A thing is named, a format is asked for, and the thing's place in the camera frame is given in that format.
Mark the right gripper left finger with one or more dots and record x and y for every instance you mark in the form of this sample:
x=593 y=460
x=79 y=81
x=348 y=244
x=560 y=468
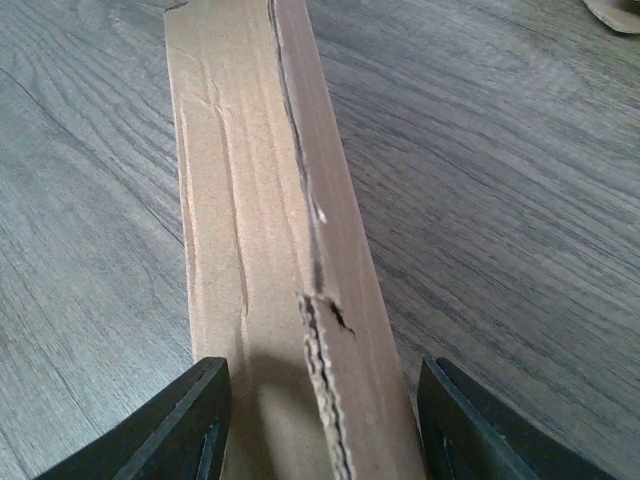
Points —
x=180 y=433

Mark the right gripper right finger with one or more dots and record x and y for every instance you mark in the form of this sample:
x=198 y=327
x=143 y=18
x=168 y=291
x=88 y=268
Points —
x=469 y=433

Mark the cardboard box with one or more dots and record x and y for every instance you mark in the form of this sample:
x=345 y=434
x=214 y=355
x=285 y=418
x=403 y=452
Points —
x=280 y=278

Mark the stack of flat cardboard blanks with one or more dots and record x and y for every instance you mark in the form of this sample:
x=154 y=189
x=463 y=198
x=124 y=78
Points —
x=622 y=16

